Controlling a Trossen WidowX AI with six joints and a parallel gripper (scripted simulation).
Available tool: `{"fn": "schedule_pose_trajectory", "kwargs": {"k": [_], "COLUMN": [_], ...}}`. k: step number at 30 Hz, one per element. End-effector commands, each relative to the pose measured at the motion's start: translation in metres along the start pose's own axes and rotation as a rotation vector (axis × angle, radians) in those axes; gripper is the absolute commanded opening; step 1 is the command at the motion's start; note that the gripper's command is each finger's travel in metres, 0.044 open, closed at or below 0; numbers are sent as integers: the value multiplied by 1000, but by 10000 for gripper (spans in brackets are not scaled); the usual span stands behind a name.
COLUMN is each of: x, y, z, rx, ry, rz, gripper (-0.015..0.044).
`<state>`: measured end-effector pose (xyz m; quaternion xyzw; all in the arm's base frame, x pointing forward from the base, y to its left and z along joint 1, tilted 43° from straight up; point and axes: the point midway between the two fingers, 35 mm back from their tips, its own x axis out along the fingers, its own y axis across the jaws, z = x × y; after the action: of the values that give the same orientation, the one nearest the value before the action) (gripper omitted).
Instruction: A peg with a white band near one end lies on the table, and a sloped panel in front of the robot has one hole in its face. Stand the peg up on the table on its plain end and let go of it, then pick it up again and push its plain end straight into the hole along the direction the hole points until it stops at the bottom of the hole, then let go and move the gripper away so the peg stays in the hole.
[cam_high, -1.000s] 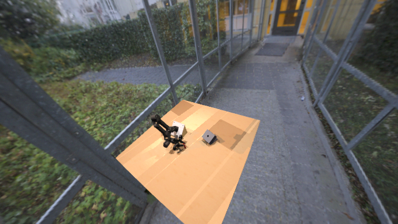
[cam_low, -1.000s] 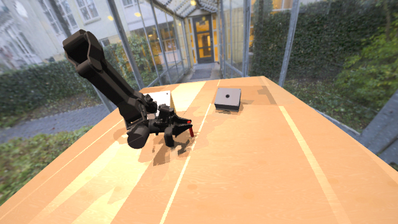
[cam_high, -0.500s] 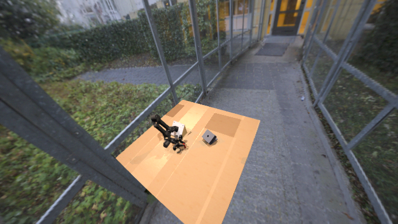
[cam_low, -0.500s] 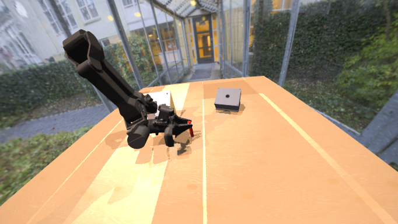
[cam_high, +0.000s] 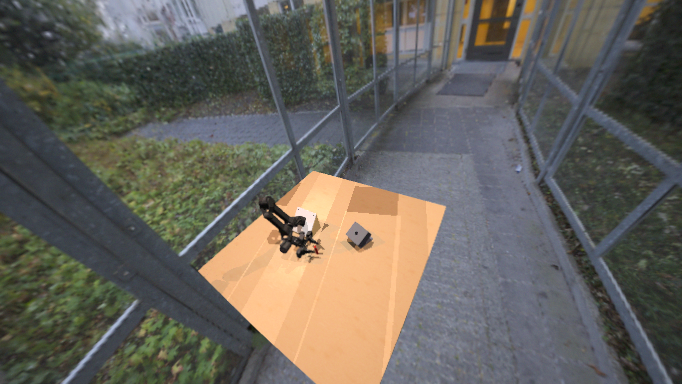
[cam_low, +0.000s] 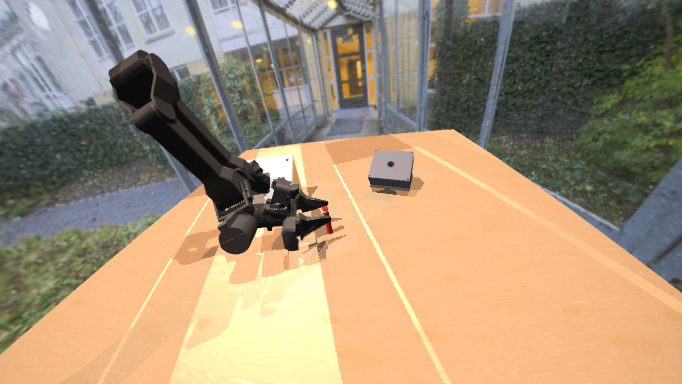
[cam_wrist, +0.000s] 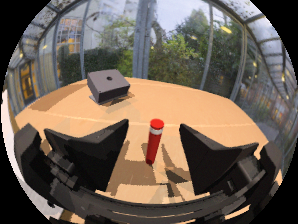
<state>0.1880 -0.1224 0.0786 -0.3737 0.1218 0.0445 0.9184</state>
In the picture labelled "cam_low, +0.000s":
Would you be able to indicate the red peg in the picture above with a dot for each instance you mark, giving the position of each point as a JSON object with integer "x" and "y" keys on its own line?
{"x": 328, "y": 225}

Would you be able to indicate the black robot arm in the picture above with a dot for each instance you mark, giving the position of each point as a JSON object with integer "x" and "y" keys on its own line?
{"x": 143, "y": 85}

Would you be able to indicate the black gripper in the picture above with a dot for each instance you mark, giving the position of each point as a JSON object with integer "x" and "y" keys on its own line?
{"x": 293, "y": 226}

